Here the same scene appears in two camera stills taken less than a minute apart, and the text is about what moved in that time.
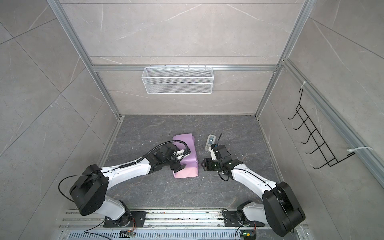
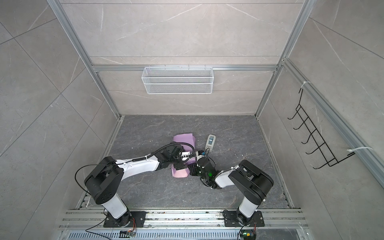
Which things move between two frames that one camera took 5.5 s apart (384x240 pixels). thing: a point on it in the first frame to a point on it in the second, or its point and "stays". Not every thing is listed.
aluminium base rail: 167,224 stays
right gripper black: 207,166 to 192,172
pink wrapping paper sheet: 191,168 stays
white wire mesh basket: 178,80 stays
